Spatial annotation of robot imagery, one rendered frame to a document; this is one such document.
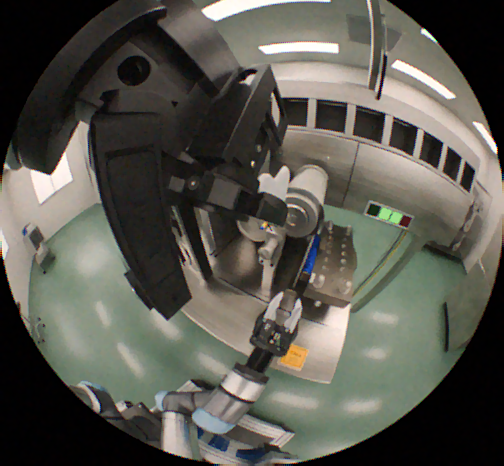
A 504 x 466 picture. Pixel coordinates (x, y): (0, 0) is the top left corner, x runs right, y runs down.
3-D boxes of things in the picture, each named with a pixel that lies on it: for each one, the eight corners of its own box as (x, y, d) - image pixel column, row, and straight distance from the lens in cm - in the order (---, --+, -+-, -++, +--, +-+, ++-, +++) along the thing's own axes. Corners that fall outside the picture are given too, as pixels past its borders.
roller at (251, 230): (236, 234, 51) (234, 203, 44) (267, 201, 69) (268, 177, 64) (268, 246, 47) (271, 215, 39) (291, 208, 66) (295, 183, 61)
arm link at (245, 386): (256, 396, 39) (221, 379, 39) (266, 380, 38) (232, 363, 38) (257, 404, 32) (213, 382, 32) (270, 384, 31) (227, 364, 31)
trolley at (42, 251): (40, 264, 543) (20, 231, 525) (50, 250, 540) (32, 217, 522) (45, 276, 457) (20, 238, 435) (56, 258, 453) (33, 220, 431)
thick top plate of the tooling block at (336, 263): (302, 295, 55) (307, 287, 50) (320, 229, 82) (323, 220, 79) (343, 309, 59) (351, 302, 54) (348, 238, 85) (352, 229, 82)
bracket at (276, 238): (256, 294, 61) (259, 239, 36) (263, 281, 64) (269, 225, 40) (267, 299, 60) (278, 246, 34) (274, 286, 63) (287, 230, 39)
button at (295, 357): (278, 362, 56) (280, 362, 54) (287, 343, 57) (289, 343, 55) (298, 369, 57) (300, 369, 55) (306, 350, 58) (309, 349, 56)
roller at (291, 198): (270, 228, 41) (273, 191, 35) (294, 193, 62) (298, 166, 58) (310, 242, 39) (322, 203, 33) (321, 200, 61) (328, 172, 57)
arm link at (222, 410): (196, 410, 43) (182, 418, 36) (223, 380, 40) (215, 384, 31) (229, 427, 43) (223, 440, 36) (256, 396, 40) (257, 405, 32)
